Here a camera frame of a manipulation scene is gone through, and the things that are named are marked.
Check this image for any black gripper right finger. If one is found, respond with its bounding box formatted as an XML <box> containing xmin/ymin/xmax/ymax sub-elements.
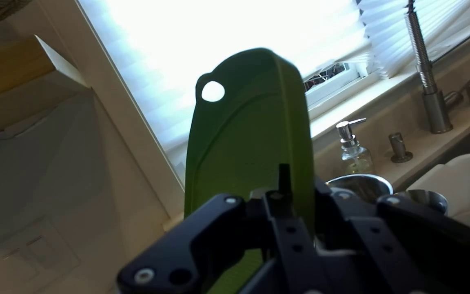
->
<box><xmin>312</xmin><ymin>176</ymin><xmax>470</xmax><ymax>294</ymax></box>

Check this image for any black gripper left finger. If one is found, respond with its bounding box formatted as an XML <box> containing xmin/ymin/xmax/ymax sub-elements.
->
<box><xmin>116</xmin><ymin>161</ymin><xmax>325</xmax><ymax>294</ymax></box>

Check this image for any green plastic bin lid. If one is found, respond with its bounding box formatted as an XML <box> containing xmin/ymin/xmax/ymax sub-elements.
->
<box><xmin>183</xmin><ymin>45</ymin><xmax>319</xmax><ymax>294</ymax></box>

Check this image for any white kitchen sink basin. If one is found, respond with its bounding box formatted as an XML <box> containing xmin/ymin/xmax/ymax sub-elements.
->
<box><xmin>405</xmin><ymin>152</ymin><xmax>470</xmax><ymax>236</ymax></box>

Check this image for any small chrome sink fitting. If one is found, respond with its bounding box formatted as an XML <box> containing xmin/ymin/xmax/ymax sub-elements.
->
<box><xmin>387</xmin><ymin>130</ymin><xmax>415</xmax><ymax>165</ymax></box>

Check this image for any glass soap dispenser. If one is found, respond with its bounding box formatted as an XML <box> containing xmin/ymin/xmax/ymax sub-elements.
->
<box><xmin>335</xmin><ymin>116</ymin><xmax>378</xmax><ymax>176</ymax></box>

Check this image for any chrome kitchen faucet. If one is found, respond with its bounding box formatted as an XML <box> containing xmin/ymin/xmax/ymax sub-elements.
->
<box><xmin>405</xmin><ymin>0</ymin><xmax>470</xmax><ymax>135</ymax></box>

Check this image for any white framed kitchen window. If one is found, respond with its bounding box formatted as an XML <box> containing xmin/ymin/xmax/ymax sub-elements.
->
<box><xmin>74</xmin><ymin>0</ymin><xmax>470</xmax><ymax>184</ymax></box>

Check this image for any white pleated window blind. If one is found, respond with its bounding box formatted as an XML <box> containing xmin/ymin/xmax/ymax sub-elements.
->
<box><xmin>355</xmin><ymin>0</ymin><xmax>470</xmax><ymax>78</ymax></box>

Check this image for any wooden wall shelf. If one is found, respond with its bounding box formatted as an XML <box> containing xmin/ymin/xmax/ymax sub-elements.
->
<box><xmin>0</xmin><ymin>34</ymin><xmax>92</xmax><ymax>140</ymax></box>

